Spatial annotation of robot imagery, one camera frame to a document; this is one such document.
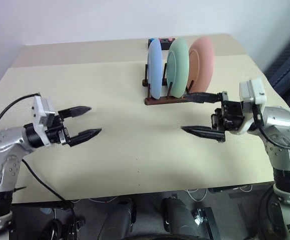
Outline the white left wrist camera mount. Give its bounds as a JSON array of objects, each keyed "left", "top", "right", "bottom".
[{"left": 32, "top": 95, "right": 59, "bottom": 146}]

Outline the blue plastic plate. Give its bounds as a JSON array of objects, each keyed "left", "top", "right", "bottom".
[{"left": 147, "top": 38, "right": 164, "bottom": 100}]

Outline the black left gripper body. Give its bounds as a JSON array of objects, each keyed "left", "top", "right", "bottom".
[{"left": 45, "top": 109, "right": 72, "bottom": 147}]

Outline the black box with coloured buttons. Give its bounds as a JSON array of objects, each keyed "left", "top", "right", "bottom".
[{"left": 148, "top": 36, "right": 178, "bottom": 50}]

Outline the thin black hanging cable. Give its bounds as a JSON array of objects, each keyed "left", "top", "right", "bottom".
[{"left": 21, "top": 159, "right": 77, "bottom": 240}]

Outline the pink plastic plate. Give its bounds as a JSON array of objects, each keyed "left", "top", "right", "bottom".
[{"left": 184, "top": 36, "right": 215, "bottom": 95}]

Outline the dark wooden dish rack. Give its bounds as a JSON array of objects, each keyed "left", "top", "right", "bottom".
[{"left": 141, "top": 58, "right": 198, "bottom": 106}]

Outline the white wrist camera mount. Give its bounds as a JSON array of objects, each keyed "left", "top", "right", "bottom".
[
  {"left": 239, "top": 78, "right": 266, "bottom": 135},
  {"left": 32, "top": 95, "right": 59, "bottom": 146}
]

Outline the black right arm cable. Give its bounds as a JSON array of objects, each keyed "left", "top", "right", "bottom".
[{"left": 252, "top": 104, "right": 290, "bottom": 151}]

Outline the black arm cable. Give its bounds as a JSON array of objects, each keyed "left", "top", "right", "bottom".
[
  {"left": 252, "top": 104, "right": 290, "bottom": 151},
  {"left": 0, "top": 93, "right": 41, "bottom": 141}
]

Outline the black metal bracket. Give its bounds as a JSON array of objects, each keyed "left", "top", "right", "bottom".
[{"left": 193, "top": 206, "right": 222, "bottom": 240}]

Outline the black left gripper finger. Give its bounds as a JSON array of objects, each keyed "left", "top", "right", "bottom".
[
  {"left": 67, "top": 127, "right": 103, "bottom": 147},
  {"left": 59, "top": 105, "right": 93, "bottom": 119}
]

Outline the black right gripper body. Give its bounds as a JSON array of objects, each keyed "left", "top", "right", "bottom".
[{"left": 210, "top": 91, "right": 247, "bottom": 132}]

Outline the green plastic plate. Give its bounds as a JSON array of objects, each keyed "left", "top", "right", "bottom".
[{"left": 166, "top": 37, "right": 190, "bottom": 99}]

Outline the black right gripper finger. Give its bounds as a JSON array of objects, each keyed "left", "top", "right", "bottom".
[
  {"left": 180, "top": 125, "right": 226, "bottom": 144},
  {"left": 184, "top": 91, "right": 224, "bottom": 105}
]

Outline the dark rounded leg shape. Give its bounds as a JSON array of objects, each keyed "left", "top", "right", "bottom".
[
  {"left": 97, "top": 197, "right": 137, "bottom": 240},
  {"left": 160, "top": 196, "right": 201, "bottom": 240}
]

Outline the white floor cable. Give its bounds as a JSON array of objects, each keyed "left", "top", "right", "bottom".
[{"left": 186, "top": 186, "right": 208, "bottom": 202}]

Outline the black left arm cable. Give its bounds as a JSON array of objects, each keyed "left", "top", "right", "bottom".
[{"left": 0, "top": 93, "right": 41, "bottom": 141}]

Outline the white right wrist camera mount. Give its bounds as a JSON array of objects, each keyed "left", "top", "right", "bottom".
[{"left": 239, "top": 78, "right": 266, "bottom": 135}]

